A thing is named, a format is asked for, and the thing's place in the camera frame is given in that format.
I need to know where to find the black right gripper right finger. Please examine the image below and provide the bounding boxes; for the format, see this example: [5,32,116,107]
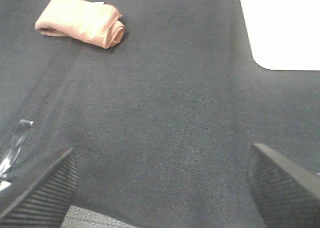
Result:
[247,143,320,227]

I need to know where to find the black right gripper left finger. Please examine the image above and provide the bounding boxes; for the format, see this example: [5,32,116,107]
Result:
[0,148,78,227]

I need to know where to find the brown towel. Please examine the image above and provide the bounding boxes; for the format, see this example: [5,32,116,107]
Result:
[34,0,125,49]

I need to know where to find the black table cloth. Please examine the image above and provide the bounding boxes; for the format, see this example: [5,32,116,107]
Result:
[0,0,320,227]

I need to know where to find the white plastic storage bin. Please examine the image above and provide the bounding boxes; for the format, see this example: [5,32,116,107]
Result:
[240,0,320,71]

